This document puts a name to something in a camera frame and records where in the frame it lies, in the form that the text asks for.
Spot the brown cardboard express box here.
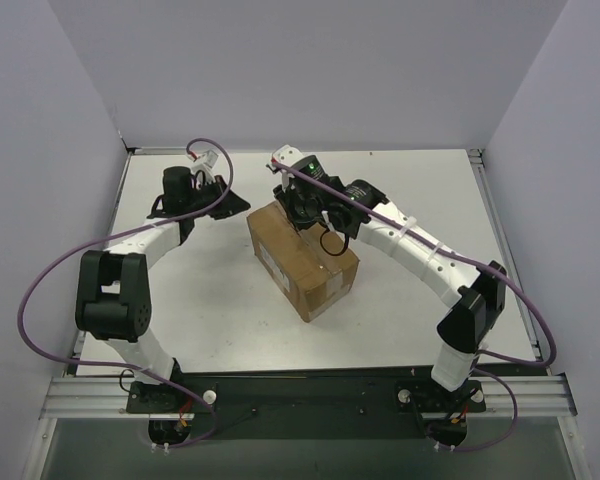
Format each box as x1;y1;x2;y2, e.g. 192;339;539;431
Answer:
247;201;359;323

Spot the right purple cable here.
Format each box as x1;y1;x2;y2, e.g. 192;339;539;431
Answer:
272;159;559;454

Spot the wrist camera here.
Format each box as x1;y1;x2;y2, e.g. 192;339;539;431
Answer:
266;145;305;189
191;150;218;177

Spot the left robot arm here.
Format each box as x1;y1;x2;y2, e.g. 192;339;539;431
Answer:
75;166;251;412

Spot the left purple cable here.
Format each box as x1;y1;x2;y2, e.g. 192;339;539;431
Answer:
17;137;237;449

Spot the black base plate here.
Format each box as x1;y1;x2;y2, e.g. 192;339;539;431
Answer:
126;367;486;444

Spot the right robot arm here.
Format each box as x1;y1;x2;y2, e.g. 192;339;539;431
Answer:
268;146;506;392

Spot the aluminium frame rail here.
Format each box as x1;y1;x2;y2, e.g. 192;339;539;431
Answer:
41;375;577;420

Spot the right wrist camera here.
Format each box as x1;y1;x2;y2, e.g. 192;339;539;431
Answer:
266;145;305;189

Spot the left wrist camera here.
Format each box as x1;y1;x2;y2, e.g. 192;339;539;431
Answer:
191;150;218;177

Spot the purple cable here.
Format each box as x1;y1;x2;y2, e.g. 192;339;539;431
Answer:
272;159;559;454
17;137;237;449

